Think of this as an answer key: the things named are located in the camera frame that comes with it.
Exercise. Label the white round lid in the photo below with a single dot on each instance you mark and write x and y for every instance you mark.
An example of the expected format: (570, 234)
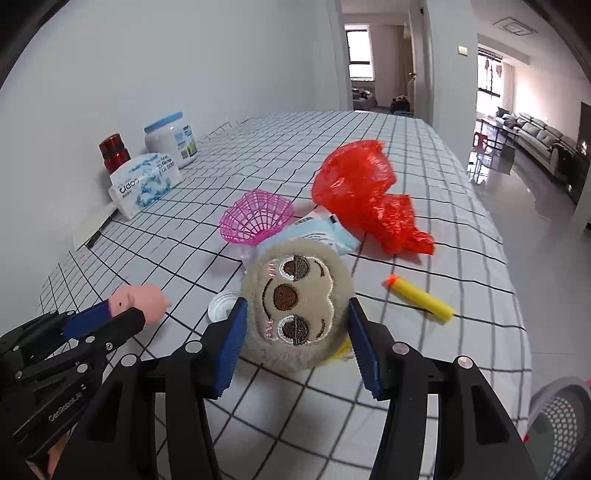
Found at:
(220, 305)

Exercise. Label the beige plush toy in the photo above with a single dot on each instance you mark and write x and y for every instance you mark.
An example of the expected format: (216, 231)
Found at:
(295, 295)

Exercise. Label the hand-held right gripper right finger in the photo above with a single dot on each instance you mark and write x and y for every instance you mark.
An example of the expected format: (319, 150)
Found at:
(364, 350)

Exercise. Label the square ceiling light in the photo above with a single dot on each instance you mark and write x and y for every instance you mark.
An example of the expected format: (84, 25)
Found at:
(515, 26)

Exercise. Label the glass coffee table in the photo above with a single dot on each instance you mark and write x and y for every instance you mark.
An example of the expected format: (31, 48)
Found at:
(501, 131)

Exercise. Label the grey sofa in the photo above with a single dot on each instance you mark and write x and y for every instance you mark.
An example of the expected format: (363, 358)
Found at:
(535, 134)

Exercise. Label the pink pig toy figure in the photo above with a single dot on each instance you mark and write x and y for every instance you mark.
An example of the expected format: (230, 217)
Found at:
(143, 297)

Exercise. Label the grey perforated laundry basket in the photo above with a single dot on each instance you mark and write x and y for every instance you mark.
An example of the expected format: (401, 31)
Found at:
(561, 424)

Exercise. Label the pink mesh basket toy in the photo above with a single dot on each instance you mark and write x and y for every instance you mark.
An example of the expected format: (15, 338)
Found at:
(254, 217)

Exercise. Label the red stool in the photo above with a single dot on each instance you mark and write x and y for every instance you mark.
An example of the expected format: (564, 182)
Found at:
(480, 141)

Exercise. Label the red plastic bag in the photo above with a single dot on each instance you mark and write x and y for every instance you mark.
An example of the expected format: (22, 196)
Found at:
(355, 180)

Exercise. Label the black pen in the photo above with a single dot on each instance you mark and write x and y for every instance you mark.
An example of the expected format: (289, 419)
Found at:
(99, 230)

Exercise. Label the bedroom window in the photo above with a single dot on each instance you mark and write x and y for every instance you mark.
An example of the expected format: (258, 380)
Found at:
(359, 53)

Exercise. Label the white blue tissue pack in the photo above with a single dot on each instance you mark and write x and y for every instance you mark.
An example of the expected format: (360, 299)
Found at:
(143, 182)

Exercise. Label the checked tablecloth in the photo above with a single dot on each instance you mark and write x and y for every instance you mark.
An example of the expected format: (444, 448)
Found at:
(369, 138)

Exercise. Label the yellow foam dart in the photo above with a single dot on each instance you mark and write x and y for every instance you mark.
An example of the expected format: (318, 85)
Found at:
(420, 297)

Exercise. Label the white jar with blue lid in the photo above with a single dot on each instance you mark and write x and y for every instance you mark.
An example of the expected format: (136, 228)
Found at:
(173, 138)

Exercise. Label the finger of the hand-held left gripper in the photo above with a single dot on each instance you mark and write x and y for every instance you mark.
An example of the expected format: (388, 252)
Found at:
(87, 316)
(120, 325)

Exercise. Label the white card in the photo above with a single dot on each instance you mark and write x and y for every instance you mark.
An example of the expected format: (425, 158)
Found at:
(87, 226)

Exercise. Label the light blue wipes packet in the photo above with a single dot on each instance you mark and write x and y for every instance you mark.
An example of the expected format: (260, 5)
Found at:
(318, 230)

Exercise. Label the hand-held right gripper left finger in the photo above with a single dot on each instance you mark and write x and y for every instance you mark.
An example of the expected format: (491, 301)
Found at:
(228, 346)

